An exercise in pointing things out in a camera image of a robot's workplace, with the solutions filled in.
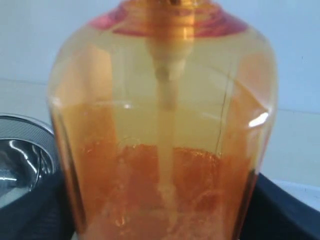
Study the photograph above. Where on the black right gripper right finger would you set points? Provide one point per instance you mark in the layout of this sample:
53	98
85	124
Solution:
274	214

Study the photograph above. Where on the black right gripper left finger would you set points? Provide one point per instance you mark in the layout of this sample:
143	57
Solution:
42	214

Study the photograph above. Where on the orange pump soap bottle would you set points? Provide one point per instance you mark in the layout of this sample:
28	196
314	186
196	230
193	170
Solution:
162	112

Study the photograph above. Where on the small shiny steel bowl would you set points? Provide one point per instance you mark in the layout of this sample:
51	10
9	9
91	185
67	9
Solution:
23	166

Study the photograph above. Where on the large steel mesh strainer bowl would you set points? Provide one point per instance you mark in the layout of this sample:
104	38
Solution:
18	127

